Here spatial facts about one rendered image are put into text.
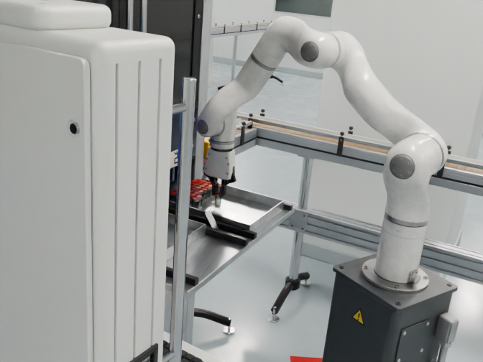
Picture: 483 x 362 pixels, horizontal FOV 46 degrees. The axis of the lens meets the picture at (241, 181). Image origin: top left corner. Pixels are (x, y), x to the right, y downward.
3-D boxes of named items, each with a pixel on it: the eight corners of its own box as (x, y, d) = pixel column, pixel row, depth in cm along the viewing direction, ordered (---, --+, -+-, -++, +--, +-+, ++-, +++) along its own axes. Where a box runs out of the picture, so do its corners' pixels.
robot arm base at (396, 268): (442, 284, 163) (456, 225, 157) (397, 300, 153) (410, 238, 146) (392, 255, 177) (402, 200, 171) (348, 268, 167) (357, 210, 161)
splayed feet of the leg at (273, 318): (263, 319, 290) (266, 296, 285) (300, 279, 332) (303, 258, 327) (277, 325, 286) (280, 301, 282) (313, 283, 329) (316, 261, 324)
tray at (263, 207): (160, 207, 193) (160, 198, 191) (201, 187, 214) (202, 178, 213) (249, 235, 178) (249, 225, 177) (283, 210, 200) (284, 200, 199)
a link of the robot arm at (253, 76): (253, 72, 163) (205, 145, 181) (282, 67, 176) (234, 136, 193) (233, 51, 166) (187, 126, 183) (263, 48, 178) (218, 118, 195)
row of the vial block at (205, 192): (185, 209, 193) (185, 196, 191) (212, 194, 208) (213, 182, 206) (190, 210, 192) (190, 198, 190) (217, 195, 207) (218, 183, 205)
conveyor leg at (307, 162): (280, 289, 305) (297, 153, 278) (287, 282, 312) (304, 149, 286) (296, 294, 301) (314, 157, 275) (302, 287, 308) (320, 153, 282)
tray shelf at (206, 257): (49, 246, 165) (49, 240, 164) (182, 181, 224) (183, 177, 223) (188, 298, 145) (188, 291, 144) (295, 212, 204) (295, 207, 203)
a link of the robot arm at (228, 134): (223, 144, 184) (239, 138, 192) (226, 104, 180) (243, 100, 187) (203, 138, 189) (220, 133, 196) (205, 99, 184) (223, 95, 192)
